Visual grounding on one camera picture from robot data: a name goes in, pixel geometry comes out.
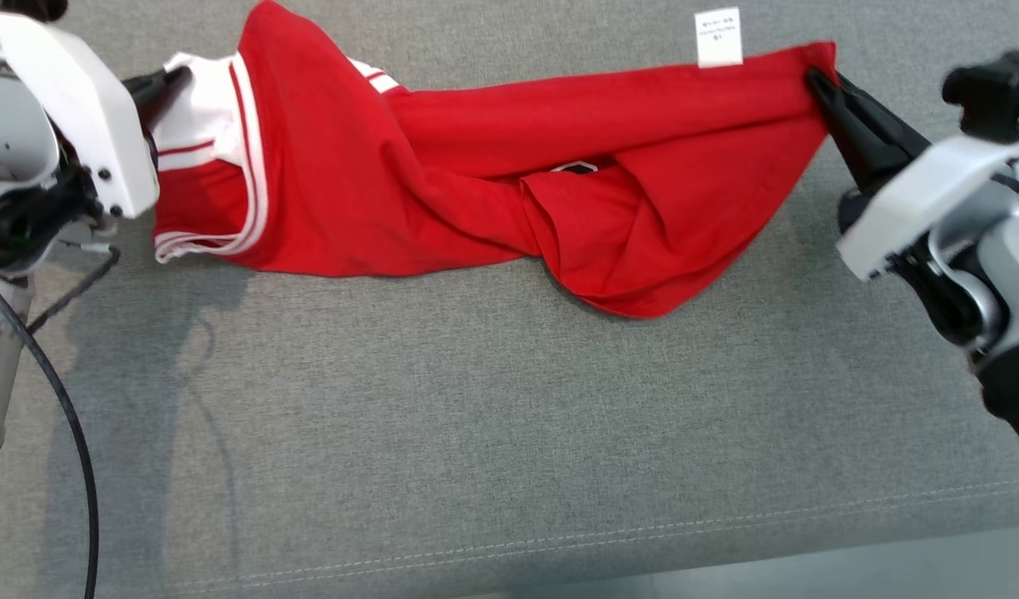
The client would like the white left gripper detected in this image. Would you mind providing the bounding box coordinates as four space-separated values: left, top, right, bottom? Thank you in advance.
0 10 194 240

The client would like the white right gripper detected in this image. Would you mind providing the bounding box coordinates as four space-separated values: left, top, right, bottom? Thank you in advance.
806 70 1019 282

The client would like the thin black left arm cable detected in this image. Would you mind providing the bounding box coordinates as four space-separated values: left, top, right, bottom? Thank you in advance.
0 245 121 599

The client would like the red basketball jersey number 23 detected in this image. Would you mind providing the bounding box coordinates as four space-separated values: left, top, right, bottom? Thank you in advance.
151 0 839 321

